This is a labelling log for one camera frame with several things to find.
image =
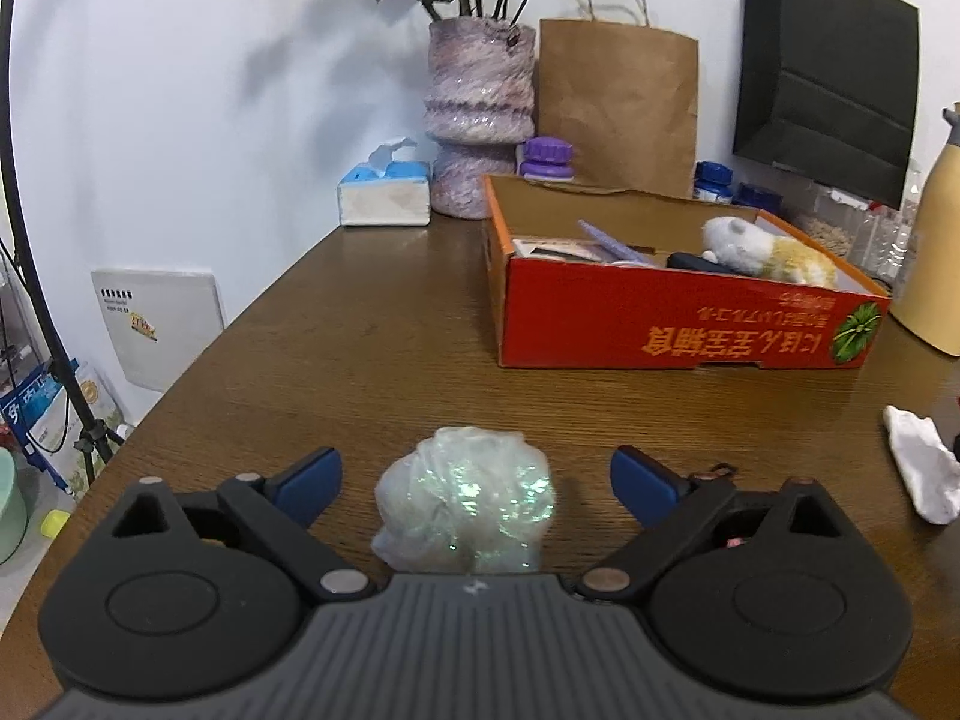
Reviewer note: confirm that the white and tan plush toy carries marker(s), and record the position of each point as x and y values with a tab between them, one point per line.
747	249

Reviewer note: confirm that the red orange cardboard box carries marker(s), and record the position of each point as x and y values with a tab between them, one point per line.
565	315

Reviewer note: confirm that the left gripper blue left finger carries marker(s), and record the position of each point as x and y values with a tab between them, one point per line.
294	497

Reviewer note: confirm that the brown paper bag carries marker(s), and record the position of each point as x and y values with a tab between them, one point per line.
625	96

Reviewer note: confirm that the wire storage rack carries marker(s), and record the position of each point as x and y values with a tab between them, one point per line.
23	366

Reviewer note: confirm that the yellow thermos jug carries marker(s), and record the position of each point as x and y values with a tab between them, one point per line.
925	297

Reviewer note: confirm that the blue lid white bottle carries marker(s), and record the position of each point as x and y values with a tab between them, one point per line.
713	182

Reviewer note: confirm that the purple lid bottle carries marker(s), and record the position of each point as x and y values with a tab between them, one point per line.
546	159

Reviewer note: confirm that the iridescent plastic wrap ball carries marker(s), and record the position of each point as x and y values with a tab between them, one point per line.
466	501

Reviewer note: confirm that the dark blue jar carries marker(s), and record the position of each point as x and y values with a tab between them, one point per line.
755	196

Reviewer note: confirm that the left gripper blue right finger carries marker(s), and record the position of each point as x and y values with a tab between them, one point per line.
649	490

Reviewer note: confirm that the navy blue zip case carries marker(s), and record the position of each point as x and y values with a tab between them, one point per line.
691	262

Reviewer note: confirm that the black paper bag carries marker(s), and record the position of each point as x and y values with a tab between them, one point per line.
829	89

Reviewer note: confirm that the purple woven cloth pouch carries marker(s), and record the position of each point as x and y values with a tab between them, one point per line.
618	250

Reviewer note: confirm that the purple textured vase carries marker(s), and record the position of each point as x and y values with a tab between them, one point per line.
479	108

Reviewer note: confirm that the white crumpled cloth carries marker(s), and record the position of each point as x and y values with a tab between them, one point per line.
928	468

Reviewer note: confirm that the mint green bucket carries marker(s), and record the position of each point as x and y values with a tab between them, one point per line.
14	510

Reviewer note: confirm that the clear container with seeds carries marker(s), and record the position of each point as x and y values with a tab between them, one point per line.
829	216

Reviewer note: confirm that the blue tissue box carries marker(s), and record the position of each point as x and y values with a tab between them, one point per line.
387	189

